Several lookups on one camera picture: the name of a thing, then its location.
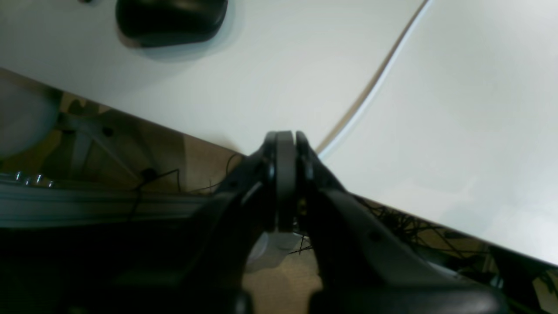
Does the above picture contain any black computer mouse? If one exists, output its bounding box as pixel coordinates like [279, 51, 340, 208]
[115, 0, 228, 47]

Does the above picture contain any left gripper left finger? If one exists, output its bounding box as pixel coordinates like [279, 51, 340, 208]
[61, 132, 279, 314]

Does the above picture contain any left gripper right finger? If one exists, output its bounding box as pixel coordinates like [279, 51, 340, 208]
[295, 131, 508, 314]

